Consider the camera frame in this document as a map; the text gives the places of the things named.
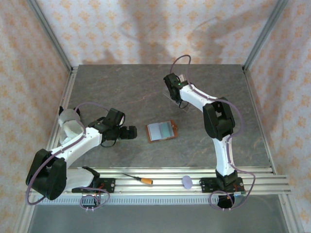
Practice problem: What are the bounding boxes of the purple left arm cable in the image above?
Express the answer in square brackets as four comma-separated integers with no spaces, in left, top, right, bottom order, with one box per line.
[25,101,111,212]

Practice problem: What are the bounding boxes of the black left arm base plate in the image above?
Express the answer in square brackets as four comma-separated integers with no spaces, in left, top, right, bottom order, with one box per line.
[71,178,116,194]

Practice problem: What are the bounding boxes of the aluminium rail frame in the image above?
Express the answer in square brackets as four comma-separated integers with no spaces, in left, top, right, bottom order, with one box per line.
[26,166,292,196]

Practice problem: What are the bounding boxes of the orange handled screwdriver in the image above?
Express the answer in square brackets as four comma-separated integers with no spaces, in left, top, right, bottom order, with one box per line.
[122,173,153,185]

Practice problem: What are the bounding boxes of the brown leather card holder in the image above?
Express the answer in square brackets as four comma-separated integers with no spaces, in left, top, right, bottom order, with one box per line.
[145,119,177,144]

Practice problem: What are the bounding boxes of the grey slotted cable duct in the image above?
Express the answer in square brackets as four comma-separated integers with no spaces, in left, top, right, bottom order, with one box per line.
[36,196,219,205]

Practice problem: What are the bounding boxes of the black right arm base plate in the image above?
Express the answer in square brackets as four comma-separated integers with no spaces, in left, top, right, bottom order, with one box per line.
[199,177,244,194]

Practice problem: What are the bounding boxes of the aluminium side rail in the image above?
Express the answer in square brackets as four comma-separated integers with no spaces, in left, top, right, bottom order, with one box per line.
[242,67,277,175]
[47,65,79,170]

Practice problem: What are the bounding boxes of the aluminium corner post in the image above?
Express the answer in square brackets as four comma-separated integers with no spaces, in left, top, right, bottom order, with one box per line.
[26,0,73,71]
[242,0,290,71]

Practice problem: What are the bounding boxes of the lavender oval disc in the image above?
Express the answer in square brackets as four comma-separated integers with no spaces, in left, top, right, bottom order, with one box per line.
[182,175,193,189]

